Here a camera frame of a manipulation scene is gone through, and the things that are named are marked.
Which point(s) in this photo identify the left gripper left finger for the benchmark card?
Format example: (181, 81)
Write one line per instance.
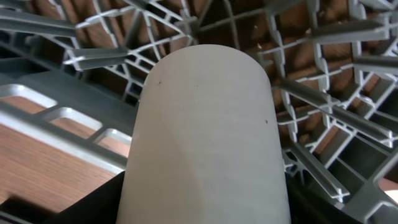
(98, 207)

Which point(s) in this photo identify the grey plastic dishwasher rack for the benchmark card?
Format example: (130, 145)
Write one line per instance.
(72, 75)

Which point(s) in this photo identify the white cup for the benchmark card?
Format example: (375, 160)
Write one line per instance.
(205, 146)

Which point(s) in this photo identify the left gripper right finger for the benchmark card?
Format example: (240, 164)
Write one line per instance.
(307, 207)

